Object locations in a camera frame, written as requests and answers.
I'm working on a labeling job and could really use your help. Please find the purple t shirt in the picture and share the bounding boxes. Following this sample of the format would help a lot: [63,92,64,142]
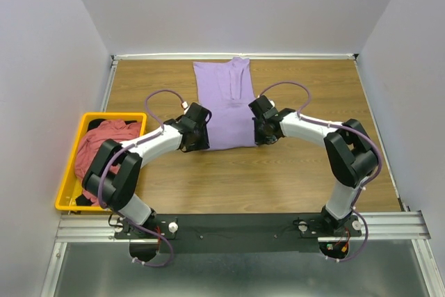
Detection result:
[193,57,256,151]

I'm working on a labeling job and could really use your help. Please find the purple cable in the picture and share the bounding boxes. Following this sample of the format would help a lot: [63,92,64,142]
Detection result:
[257,81,385,264]
[97,88,191,268]

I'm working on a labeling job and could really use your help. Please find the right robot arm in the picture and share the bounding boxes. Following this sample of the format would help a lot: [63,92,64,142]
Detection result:
[248,95,382,234]

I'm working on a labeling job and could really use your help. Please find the aluminium frame rail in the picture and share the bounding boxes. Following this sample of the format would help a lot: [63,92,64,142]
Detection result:
[42,212,442,296]

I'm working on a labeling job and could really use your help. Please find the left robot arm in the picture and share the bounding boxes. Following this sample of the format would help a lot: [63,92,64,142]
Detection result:
[82,102,212,230]

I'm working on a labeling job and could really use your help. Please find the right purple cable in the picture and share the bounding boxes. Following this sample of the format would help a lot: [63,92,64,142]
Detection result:
[257,81,385,264]

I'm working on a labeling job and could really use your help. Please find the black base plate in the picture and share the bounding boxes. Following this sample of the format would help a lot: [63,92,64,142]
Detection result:
[114,213,362,264]

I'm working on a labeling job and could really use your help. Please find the red t shirt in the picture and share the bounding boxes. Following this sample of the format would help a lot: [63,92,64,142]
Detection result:
[74,119,142,207]

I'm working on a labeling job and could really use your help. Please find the yellow plastic bin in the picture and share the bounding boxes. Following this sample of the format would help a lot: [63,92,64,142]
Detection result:
[54,112,147,213]

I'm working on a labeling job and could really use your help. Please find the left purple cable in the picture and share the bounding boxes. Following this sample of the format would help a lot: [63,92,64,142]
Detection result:
[97,88,191,268]

